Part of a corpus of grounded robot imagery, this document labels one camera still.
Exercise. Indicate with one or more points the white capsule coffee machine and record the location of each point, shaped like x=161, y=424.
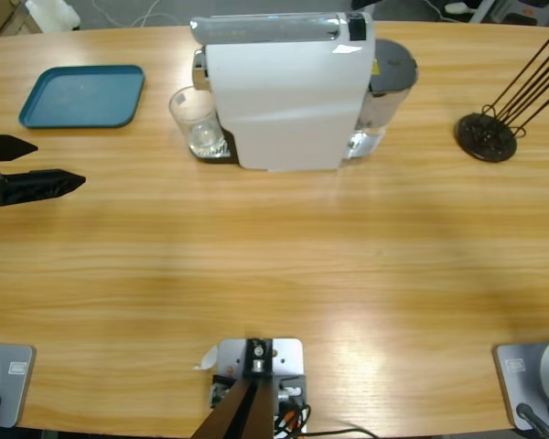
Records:
x=283, y=100

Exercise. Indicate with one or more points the clear drinking glass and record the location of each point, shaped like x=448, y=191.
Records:
x=196, y=119

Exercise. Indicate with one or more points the teal plastic tray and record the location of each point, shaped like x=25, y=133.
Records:
x=87, y=96

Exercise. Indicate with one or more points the brown cardboard box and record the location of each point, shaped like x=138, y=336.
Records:
x=4, y=18

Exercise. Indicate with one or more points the white block with dark post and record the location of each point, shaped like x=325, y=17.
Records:
x=283, y=356

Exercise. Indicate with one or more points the white paper label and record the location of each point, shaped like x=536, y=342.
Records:
x=208, y=359

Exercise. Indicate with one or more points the white power strip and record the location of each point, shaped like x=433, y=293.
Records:
x=456, y=7

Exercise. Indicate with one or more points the black capsule holder with rods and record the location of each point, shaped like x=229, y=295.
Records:
x=485, y=137

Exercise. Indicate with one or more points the clear water tank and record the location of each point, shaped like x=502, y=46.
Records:
x=393, y=64

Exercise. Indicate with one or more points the white foam packing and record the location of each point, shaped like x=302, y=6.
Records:
x=55, y=13

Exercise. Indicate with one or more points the white stool frame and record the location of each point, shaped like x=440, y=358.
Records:
x=482, y=11

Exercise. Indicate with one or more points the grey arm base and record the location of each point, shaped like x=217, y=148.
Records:
x=530, y=379
x=9, y=384

